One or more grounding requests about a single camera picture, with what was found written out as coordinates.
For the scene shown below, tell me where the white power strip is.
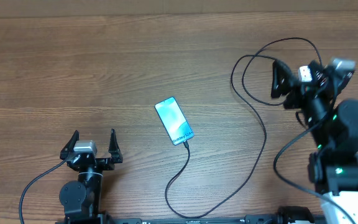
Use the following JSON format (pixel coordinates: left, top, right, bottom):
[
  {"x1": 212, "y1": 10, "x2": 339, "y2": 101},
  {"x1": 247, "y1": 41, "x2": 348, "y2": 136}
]
[{"x1": 298, "y1": 65, "x2": 313, "y2": 83}]

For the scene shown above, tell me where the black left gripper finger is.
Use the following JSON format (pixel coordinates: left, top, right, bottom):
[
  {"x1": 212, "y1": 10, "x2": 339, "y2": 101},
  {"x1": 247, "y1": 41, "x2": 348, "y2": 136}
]
[
  {"x1": 108, "y1": 129, "x2": 123, "y2": 164},
  {"x1": 60, "y1": 130, "x2": 79, "y2": 160}
]

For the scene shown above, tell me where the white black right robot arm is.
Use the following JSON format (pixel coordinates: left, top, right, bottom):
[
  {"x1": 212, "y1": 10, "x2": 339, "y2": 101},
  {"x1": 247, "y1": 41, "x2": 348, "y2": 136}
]
[{"x1": 271, "y1": 58, "x2": 358, "y2": 223}]

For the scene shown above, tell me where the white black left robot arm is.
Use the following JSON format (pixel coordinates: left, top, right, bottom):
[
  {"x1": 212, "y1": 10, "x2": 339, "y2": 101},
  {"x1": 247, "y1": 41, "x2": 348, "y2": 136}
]
[{"x1": 59, "y1": 129, "x2": 123, "y2": 224}]

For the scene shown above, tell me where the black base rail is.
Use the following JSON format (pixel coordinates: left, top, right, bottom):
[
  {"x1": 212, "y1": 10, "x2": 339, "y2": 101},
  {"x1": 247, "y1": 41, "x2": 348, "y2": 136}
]
[{"x1": 54, "y1": 213, "x2": 326, "y2": 224}]

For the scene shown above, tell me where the blue screen smartphone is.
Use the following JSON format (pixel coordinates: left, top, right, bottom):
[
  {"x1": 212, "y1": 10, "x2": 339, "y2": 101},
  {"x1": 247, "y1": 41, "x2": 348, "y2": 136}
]
[{"x1": 155, "y1": 96, "x2": 194, "y2": 146}]

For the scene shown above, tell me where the black charger cable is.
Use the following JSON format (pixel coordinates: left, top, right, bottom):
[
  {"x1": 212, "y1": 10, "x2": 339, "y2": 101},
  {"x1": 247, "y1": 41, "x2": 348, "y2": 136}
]
[{"x1": 164, "y1": 37, "x2": 324, "y2": 219}]

